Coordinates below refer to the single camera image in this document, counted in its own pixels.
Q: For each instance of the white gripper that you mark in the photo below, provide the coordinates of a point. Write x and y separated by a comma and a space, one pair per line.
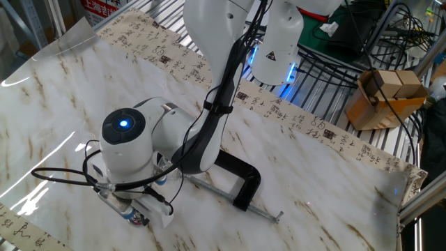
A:
157, 211

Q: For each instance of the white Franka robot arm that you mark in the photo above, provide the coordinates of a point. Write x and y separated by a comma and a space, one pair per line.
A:
209, 35

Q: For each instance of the black C-clamp with steel screw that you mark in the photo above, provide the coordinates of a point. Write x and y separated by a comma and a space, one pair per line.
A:
249, 181

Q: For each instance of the marble pattern plastic sheet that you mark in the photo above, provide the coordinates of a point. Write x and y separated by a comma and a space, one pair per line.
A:
313, 216

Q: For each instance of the beige calligraphy print paper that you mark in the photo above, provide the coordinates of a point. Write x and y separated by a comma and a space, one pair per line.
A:
313, 125

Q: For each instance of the red and white sign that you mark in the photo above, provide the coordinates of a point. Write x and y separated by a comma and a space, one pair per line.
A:
97, 8

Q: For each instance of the grey steel shelf upright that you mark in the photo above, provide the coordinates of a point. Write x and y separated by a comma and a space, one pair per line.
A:
33, 24

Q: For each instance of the open brown cardboard box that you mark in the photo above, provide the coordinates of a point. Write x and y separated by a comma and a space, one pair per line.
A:
362, 111

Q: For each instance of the green mat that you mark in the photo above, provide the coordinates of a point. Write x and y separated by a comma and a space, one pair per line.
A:
310, 42

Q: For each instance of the white crumpled paper scrap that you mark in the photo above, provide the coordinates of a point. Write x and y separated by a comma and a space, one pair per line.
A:
329, 28

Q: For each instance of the black device on green mat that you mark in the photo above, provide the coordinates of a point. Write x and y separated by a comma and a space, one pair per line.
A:
348, 38

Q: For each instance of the small brown cardboard box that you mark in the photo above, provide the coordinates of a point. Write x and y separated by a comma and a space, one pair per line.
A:
411, 82
392, 80

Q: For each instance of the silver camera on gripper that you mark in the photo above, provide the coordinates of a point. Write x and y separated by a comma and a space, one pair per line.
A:
113, 202

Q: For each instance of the aluminium frame profile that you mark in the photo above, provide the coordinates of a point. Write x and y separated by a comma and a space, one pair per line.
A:
430, 55
421, 202

